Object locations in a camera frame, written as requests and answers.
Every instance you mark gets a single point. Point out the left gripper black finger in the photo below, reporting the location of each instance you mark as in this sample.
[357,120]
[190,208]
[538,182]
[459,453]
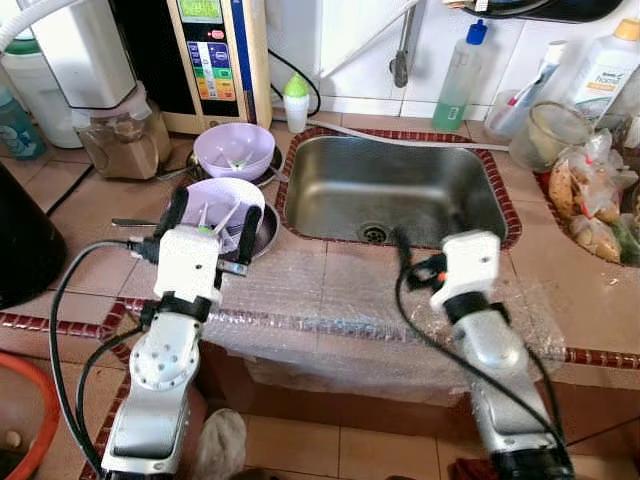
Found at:
[173,212]
[250,235]

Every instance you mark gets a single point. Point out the purple plastic bowl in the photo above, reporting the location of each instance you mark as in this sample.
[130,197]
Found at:
[215,195]
[225,142]

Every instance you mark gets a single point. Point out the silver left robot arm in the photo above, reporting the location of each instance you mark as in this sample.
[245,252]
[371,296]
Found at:
[150,385]

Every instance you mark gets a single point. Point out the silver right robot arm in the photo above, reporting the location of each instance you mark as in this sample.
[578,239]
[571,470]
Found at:
[495,360]

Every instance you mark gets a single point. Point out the white kitchen appliance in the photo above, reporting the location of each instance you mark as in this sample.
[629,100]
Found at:
[85,50]

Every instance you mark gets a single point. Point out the white plastic utensil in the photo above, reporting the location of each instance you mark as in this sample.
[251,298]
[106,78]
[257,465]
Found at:
[218,222]

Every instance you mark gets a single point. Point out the stainless steel sink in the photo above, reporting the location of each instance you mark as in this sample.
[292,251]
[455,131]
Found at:
[390,185]

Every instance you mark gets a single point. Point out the clear glass jar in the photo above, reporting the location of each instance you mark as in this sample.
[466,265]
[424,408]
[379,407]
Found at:
[125,145]

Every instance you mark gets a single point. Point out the clear bubble wrap sheet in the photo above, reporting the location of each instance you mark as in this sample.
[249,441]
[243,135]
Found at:
[330,300]

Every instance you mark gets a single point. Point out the small white bottle green cap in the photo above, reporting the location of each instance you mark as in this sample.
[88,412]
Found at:
[296,105]

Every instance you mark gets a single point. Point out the beige water ionizer appliance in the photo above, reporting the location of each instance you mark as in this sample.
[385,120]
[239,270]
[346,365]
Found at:
[215,60]

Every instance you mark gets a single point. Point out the green soap bottle blue cap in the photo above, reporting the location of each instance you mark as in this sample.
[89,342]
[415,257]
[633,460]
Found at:
[458,85]

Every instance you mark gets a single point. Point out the teal plastic bottle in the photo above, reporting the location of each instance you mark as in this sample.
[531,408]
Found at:
[18,130]

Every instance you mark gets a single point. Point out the clear plastic food bags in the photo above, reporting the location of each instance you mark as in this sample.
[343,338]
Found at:
[590,195]

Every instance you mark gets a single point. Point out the white plastic jug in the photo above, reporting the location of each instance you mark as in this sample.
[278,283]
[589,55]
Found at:
[40,95]

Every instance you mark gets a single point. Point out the white floor cloth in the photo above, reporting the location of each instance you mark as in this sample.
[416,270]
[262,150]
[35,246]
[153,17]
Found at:
[220,445]

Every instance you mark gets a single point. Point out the clear glass cup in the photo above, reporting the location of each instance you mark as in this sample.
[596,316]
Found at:
[550,135]

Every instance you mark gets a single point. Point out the white squeeze tube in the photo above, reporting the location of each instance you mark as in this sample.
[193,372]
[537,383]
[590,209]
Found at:
[530,90]

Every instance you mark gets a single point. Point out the white bottle orange cap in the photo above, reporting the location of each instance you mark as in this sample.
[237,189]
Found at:
[605,75]

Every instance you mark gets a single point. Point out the red plastic basin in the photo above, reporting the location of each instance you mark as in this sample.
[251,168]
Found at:
[45,400]

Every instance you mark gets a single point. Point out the black pan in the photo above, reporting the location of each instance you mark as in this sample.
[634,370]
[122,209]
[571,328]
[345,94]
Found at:
[540,8]

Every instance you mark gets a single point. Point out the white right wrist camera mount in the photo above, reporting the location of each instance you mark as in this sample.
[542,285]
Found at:
[468,262]

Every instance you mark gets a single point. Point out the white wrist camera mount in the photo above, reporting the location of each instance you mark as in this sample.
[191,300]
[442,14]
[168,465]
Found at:
[468,262]
[187,265]

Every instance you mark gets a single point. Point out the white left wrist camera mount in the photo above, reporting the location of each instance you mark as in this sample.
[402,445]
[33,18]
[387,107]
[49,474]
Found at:
[187,265]

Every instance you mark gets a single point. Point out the grey wall faucet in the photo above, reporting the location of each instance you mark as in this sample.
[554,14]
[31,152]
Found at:
[401,62]

